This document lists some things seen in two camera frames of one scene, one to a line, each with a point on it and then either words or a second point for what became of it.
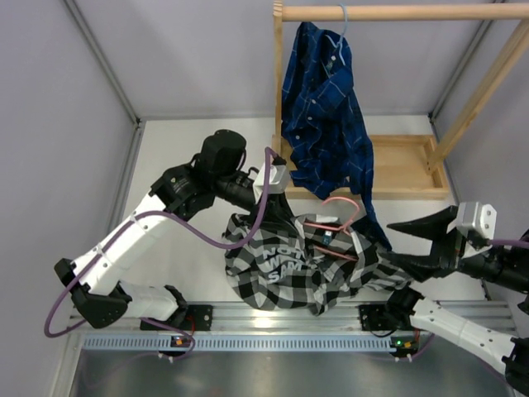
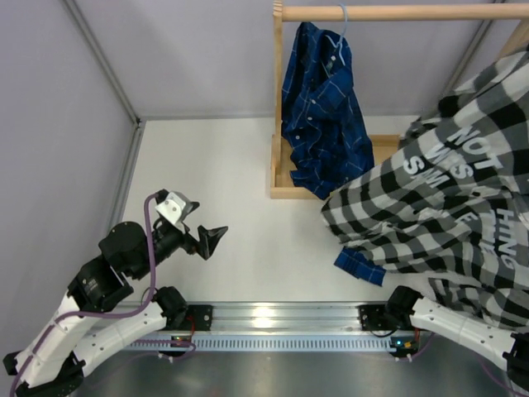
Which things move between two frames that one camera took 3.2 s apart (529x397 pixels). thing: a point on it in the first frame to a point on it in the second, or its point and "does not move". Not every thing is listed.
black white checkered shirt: x=307 y=262 to x=454 y=211
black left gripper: x=253 y=207 to x=208 y=240
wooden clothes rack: x=406 y=167 does not move
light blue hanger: x=339 y=44 does not move
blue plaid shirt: x=326 y=126 does not move
